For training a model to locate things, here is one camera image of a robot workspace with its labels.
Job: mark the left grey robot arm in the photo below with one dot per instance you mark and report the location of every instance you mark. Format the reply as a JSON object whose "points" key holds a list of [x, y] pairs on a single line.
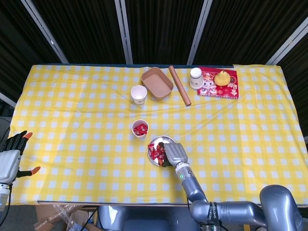
{"points": [[3, 197]]}

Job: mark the round steel plate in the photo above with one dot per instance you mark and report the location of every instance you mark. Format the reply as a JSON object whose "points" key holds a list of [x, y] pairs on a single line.
{"points": [[161, 139]]}

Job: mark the red candies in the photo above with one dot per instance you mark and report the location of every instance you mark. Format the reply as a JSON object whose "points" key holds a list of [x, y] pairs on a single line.
{"points": [[155, 152], [140, 129]]}

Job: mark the red cartoon spiral notebook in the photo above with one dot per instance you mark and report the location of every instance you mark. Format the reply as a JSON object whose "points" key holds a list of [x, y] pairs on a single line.
{"points": [[223, 91]]}

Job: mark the brown paper food box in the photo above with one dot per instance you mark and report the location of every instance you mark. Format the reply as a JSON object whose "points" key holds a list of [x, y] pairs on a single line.
{"points": [[156, 83]]}

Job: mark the yellow pear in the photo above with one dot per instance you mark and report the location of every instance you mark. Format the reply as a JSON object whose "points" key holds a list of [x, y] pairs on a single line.
{"points": [[221, 78]]}

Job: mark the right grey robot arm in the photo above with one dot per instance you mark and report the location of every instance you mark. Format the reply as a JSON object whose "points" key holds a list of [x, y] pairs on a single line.
{"points": [[192, 187]]}

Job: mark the clear plastic wrap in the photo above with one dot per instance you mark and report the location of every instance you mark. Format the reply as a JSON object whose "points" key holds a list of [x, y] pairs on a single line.
{"points": [[72, 223]]}

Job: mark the aluminium partition post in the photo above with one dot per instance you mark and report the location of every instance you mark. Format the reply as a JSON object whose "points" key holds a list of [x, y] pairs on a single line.
{"points": [[198, 31], [122, 29], [43, 26], [7, 99], [286, 45]]}

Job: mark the brown cardboard box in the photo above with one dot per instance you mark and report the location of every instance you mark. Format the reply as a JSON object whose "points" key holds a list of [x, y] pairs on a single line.
{"points": [[48, 214]]}

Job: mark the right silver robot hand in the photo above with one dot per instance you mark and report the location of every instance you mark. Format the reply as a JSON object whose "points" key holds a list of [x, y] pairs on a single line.
{"points": [[175, 154]]}

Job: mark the wooden rolling pin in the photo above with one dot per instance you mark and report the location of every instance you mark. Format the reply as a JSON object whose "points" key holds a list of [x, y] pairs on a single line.
{"points": [[179, 84]]}

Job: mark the upturned white paper cup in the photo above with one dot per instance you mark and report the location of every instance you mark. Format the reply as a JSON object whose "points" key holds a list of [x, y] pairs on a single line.
{"points": [[196, 79]]}

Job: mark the yellow checkered tablecloth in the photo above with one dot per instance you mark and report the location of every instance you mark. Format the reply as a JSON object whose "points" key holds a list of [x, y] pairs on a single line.
{"points": [[84, 108]]}

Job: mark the grey robot torso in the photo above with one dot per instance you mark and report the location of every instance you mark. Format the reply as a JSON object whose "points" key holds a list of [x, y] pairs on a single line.
{"points": [[144, 219]]}

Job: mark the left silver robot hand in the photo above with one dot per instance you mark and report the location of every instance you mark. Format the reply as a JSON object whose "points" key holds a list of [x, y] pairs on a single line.
{"points": [[8, 166]]}

